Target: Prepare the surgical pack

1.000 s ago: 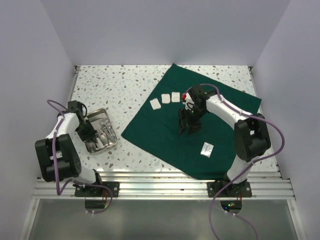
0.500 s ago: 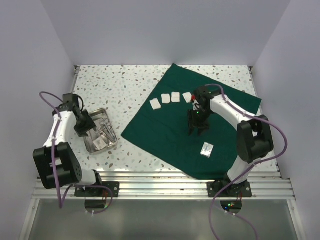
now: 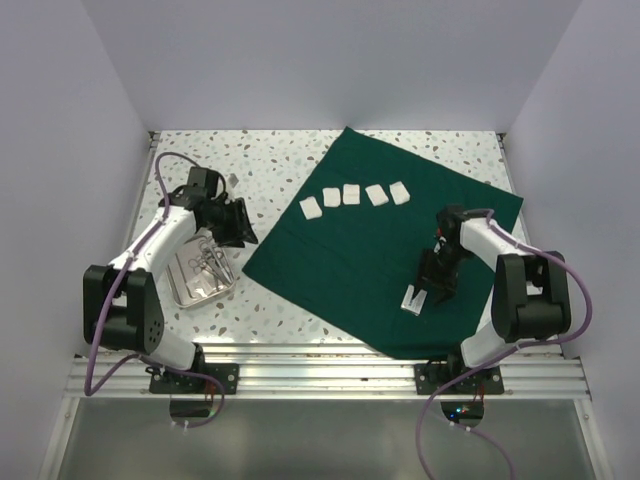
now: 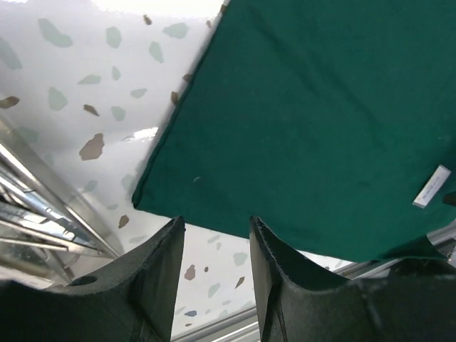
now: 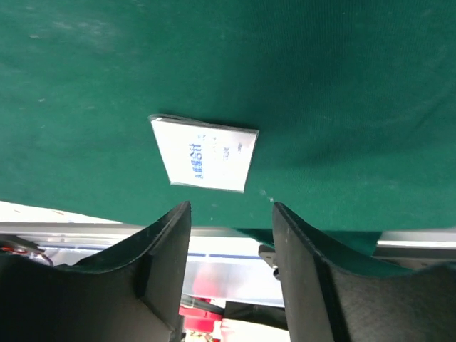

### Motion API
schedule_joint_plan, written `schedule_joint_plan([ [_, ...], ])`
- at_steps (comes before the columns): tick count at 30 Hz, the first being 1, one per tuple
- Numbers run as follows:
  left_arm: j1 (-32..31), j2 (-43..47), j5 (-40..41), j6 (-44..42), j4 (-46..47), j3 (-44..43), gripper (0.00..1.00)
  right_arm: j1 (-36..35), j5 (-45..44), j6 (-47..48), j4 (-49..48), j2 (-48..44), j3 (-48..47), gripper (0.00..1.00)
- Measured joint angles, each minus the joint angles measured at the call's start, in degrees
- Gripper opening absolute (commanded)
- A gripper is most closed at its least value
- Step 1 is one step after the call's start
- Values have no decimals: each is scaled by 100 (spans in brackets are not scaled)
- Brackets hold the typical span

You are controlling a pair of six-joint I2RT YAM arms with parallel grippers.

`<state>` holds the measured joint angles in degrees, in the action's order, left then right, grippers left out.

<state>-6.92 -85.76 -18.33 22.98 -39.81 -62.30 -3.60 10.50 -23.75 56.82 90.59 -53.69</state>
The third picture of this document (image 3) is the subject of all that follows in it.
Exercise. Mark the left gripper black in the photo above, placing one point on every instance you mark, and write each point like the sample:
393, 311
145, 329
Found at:
240, 230

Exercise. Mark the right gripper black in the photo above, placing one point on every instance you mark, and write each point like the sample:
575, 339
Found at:
447, 284

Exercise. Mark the steel scissors medium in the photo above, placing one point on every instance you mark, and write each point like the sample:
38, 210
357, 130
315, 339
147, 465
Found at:
222, 268

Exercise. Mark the white sterile packet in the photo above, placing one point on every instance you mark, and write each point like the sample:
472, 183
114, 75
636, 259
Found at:
413, 300

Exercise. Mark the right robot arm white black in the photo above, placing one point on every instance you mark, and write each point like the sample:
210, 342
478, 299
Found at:
530, 296

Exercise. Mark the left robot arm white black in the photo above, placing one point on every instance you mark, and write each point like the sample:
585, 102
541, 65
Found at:
121, 305

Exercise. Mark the green surgical drape cloth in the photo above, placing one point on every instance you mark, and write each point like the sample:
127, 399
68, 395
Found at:
351, 267

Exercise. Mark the stainless steel instrument tray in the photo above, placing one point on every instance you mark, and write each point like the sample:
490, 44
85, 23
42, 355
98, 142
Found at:
178, 272

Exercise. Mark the white gauze pad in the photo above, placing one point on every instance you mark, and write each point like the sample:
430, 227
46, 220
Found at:
376, 195
331, 197
351, 194
399, 193
310, 208

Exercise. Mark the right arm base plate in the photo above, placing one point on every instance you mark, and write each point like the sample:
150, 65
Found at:
430, 376

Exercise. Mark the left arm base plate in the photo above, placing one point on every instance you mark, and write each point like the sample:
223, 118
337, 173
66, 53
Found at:
167, 383

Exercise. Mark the aluminium rail frame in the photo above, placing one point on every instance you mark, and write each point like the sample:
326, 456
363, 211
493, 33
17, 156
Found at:
354, 372

